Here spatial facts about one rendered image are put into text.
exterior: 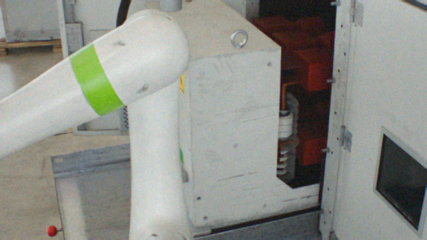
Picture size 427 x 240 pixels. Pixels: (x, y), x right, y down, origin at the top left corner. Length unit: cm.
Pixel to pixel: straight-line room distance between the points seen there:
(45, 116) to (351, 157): 72
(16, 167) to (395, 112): 293
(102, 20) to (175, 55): 115
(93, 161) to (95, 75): 108
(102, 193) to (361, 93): 91
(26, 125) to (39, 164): 282
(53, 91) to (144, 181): 30
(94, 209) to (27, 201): 167
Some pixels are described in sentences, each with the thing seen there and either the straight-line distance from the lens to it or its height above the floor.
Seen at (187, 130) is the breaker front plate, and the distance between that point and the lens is 142.
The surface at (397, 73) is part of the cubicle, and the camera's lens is 116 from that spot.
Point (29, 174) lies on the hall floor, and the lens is 368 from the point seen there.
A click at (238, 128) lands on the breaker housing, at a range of 143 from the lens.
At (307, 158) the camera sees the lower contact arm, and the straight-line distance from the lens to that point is 162.
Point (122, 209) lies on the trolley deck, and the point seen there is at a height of 85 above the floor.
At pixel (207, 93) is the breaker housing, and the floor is 130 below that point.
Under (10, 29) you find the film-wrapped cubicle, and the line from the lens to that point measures 573.
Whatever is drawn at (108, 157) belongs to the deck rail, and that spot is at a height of 87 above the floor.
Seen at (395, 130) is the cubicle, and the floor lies 132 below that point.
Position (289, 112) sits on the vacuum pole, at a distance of 154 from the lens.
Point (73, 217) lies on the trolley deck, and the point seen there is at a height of 85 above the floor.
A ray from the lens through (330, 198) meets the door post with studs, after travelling 155.
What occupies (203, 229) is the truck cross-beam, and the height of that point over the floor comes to 93.
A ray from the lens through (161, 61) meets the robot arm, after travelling 91.
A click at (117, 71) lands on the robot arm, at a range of 91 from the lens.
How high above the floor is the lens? 186
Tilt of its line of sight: 27 degrees down
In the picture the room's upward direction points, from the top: 1 degrees counter-clockwise
